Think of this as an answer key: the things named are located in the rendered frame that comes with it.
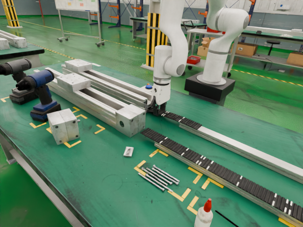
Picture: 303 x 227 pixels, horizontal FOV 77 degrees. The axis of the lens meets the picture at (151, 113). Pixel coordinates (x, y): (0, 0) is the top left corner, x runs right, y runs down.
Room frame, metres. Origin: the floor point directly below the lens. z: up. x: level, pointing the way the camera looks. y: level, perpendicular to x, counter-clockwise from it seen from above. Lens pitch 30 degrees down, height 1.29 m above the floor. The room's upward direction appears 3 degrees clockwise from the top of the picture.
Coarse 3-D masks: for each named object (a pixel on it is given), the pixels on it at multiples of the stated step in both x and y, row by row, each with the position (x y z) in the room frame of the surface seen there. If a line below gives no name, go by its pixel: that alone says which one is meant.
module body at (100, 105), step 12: (36, 72) 1.18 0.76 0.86; (48, 84) 1.11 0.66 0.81; (72, 96) 0.92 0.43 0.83; (84, 96) 0.86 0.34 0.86; (96, 96) 0.91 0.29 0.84; (108, 96) 0.87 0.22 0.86; (84, 108) 0.86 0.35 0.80; (96, 108) 0.79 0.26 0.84; (108, 108) 0.75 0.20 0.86; (120, 108) 0.79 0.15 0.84; (108, 120) 0.74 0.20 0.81
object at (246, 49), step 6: (204, 42) 5.74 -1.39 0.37; (240, 42) 5.51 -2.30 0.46; (198, 48) 5.78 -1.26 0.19; (204, 48) 5.68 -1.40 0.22; (240, 48) 5.18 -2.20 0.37; (246, 48) 5.10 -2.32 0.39; (252, 48) 5.02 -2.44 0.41; (198, 54) 5.76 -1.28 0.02; (204, 54) 5.66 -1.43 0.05; (246, 54) 5.08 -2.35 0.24; (252, 54) 5.00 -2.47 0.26; (294, 54) 4.49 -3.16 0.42; (300, 54) 4.43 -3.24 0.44; (288, 60) 4.54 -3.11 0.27; (294, 60) 4.46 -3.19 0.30; (300, 60) 4.38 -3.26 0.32
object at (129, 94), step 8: (64, 64) 1.36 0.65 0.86; (64, 72) 1.35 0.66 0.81; (72, 72) 1.28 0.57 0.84; (80, 72) 1.21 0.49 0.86; (88, 72) 1.27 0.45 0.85; (96, 72) 1.23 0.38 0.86; (96, 80) 1.10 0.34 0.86; (104, 80) 1.17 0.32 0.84; (112, 80) 1.12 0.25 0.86; (96, 88) 1.10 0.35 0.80; (104, 88) 1.05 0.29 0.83; (112, 88) 1.01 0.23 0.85; (120, 88) 0.98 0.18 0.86; (128, 88) 1.03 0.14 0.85; (136, 88) 1.00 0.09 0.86; (112, 96) 1.01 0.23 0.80; (120, 96) 0.97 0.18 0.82; (128, 96) 0.94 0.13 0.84; (136, 96) 0.89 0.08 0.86; (144, 96) 0.95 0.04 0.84; (128, 104) 0.93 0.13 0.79; (136, 104) 0.91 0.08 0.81; (144, 104) 0.86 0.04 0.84
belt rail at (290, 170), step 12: (192, 132) 0.72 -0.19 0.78; (204, 132) 0.68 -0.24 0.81; (216, 132) 0.69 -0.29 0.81; (228, 144) 0.62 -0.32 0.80; (240, 144) 0.62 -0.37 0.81; (252, 156) 0.56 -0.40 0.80; (264, 156) 0.55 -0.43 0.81; (276, 168) 0.51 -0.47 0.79; (288, 168) 0.49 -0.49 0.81; (300, 168) 0.50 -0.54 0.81; (300, 180) 0.46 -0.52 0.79
